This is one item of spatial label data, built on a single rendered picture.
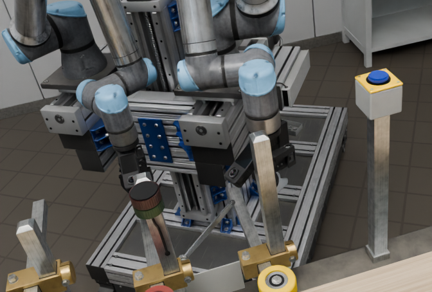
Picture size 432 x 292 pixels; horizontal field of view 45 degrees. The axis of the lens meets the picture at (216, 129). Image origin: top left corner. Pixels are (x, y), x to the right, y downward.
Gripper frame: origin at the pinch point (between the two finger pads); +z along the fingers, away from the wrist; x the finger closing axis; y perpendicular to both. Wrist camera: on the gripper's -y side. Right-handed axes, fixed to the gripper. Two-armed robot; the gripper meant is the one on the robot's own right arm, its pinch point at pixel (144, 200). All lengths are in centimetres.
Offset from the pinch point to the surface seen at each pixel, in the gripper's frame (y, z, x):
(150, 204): -39.0, -30.6, -4.5
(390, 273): -52, -7, -47
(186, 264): -31.7, -4.4, -7.5
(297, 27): 218, 64, -121
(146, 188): -35.7, -32.1, -4.6
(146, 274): -31.4, -4.4, 1.7
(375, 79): -33, -40, -54
